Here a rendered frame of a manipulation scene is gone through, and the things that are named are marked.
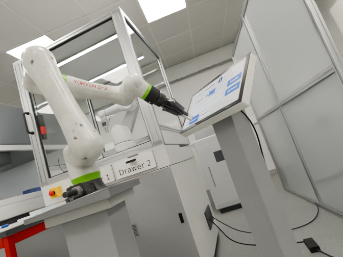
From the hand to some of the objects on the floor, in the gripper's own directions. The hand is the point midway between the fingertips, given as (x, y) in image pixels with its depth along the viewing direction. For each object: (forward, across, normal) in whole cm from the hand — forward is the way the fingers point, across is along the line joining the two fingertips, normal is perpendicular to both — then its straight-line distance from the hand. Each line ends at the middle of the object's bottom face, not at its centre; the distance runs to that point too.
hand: (187, 116), depth 128 cm
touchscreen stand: (+76, -12, +71) cm, 105 cm away
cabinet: (+62, +96, +83) cm, 141 cm away
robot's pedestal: (+22, +8, +117) cm, 119 cm away
